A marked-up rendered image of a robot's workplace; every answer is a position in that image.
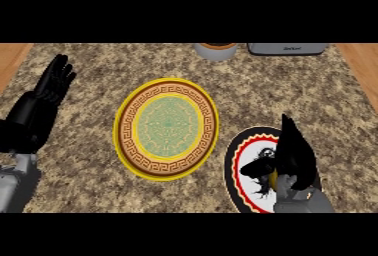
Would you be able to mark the grey appliance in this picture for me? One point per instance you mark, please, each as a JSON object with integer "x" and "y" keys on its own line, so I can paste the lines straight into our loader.
{"x": 289, "y": 48}

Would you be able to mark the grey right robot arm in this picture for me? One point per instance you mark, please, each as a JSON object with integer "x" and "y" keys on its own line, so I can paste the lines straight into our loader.
{"x": 300, "y": 200}

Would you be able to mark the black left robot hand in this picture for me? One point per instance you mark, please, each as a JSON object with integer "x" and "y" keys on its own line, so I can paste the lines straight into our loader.
{"x": 35, "y": 110}

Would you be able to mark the yellow lemon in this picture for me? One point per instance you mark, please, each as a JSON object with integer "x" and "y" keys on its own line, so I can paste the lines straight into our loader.
{"x": 271, "y": 179}

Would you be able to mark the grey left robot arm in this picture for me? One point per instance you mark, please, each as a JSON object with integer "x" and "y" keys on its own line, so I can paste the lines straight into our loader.
{"x": 15, "y": 181}

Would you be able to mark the black red white plate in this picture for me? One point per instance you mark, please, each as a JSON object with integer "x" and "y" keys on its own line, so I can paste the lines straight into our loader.
{"x": 246, "y": 166}

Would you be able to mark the grey pot with brown rim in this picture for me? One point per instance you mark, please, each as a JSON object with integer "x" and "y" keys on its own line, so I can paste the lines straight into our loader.
{"x": 216, "y": 50}

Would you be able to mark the yellow brown green patterned plate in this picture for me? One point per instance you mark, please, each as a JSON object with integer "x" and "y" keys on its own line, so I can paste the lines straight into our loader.
{"x": 166, "y": 128}

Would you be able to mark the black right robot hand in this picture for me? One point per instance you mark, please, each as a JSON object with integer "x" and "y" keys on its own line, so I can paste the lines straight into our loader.
{"x": 294, "y": 156}

